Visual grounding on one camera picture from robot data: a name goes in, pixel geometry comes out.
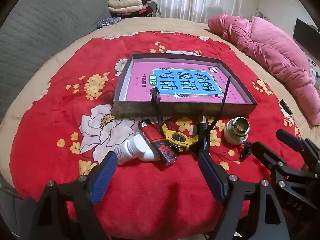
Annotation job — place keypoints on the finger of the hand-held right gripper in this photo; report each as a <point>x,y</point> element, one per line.
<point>288,138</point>
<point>265,153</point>

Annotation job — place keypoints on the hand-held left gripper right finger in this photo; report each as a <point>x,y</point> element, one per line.
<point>211,177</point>

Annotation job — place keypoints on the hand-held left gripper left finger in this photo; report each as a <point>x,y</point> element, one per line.
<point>105,177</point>

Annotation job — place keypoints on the small black clip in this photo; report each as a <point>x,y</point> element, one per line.
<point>246,152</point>

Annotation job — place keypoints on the white pill bottle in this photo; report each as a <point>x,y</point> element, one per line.
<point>132,150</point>

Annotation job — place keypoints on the red and black lighter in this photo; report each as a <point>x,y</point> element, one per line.
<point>157,140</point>

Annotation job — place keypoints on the shallow grey cardboard box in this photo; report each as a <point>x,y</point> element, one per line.
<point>187,110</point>

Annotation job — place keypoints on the small black rectangular case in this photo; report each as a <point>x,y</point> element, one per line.
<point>286,106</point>

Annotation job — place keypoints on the red floral blanket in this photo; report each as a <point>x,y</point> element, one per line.
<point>62,130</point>

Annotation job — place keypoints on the pink quilted jacket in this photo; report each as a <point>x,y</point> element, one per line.
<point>270,45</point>

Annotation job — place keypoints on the pink and blue book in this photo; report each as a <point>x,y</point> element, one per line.
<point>140,80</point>

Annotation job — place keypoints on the black flat screen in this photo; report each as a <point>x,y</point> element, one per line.
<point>306,35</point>

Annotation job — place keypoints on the dark patterned cloth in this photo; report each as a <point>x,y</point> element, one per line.
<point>108,22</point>

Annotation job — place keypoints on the beige bed sheet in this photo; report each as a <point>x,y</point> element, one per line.
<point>175,25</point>

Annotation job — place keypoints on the grey quilted headboard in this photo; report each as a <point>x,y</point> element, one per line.
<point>50,30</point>

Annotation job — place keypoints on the stack of folded clothes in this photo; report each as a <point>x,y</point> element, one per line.
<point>127,6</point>

